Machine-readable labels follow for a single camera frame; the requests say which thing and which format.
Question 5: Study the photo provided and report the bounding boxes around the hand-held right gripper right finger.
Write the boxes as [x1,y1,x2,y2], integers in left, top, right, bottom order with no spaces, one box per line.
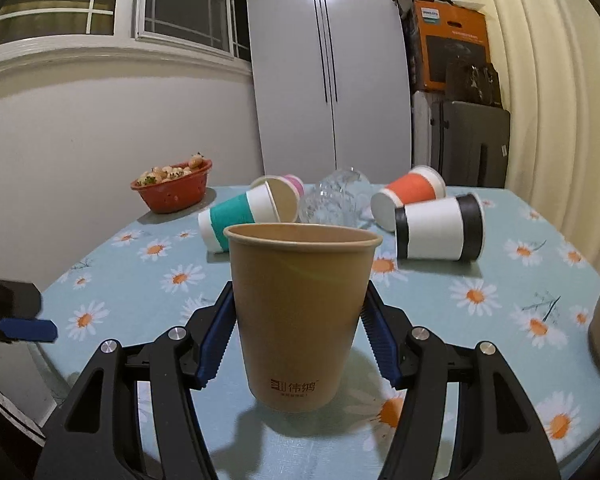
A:
[361,283,564,480]

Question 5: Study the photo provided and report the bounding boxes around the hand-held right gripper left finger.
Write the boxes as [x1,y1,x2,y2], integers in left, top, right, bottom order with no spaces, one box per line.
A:
[34,282,237,480]

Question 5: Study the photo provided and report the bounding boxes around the white framed window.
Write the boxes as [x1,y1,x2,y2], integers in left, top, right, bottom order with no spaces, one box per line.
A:
[0,0,252,63]

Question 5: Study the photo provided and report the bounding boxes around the pink paper cup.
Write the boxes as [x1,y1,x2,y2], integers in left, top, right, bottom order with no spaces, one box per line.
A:
[250,174,305,223]

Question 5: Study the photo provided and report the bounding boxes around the orange and white paper cup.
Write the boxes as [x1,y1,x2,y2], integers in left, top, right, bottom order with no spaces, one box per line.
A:
[370,165,448,232]

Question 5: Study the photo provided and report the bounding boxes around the black handbag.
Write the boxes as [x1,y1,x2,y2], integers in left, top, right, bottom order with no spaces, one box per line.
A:
[445,61,503,109]

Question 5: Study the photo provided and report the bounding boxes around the brown paper cup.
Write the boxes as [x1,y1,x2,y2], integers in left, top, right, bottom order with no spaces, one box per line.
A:
[223,222,384,414]

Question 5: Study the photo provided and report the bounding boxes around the teal and white paper cup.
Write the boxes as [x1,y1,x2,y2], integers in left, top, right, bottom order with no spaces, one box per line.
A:
[198,182,284,254]

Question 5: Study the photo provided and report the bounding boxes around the clear plastic cups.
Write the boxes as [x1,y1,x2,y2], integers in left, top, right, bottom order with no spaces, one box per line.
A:
[299,167,374,229]

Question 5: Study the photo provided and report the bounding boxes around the black and white paper cup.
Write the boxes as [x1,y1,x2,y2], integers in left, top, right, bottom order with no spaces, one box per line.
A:
[394,193,486,262]

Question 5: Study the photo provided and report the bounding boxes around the grey wardrobe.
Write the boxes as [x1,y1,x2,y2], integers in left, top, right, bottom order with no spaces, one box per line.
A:
[243,0,414,186]

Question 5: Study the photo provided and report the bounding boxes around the dark grey suitcase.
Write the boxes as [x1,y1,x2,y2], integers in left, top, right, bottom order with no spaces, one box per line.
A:
[429,100,511,188]

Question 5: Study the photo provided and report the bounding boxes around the cream curtain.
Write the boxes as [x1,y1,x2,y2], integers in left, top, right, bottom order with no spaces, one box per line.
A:
[438,0,600,266]

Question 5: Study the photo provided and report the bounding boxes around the red colander basket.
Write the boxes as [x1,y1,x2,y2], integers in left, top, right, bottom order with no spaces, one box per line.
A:
[130,152,214,215]

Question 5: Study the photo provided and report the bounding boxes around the orange and black cardboard box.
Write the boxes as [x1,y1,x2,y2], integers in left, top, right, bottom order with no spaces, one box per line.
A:
[403,0,492,94]

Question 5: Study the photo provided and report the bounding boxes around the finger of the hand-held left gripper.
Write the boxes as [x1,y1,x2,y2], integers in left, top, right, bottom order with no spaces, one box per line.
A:
[0,277,58,345]

